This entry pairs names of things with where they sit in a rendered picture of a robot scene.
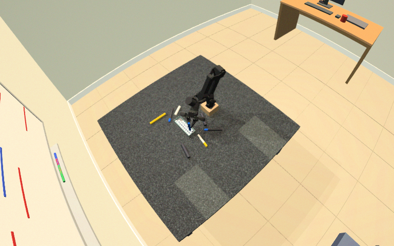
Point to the small keyboard with keys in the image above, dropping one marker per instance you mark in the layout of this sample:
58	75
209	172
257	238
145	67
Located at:
183	125

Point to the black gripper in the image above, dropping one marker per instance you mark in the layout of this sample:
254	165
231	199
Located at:
195	118

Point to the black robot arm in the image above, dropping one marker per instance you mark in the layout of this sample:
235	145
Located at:
207	92

